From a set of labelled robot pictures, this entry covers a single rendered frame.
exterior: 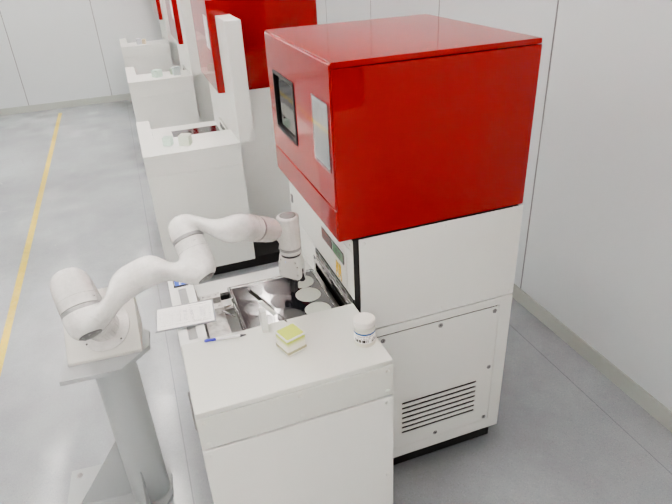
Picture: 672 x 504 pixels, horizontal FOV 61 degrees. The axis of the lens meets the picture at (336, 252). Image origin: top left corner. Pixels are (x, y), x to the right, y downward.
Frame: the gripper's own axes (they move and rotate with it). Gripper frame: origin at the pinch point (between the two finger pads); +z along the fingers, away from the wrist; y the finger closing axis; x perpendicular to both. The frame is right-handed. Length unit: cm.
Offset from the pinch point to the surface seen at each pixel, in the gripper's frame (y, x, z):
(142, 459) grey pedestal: -44, -57, 64
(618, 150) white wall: 101, 130, -28
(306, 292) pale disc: 5.2, 0.8, 1.9
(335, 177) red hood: 27, -9, -54
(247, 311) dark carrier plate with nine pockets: -8.6, -19.9, 2.1
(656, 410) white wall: 142, 92, 87
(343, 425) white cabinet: 45, -42, 17
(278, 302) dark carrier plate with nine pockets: -1.2, -9.7, 2.1
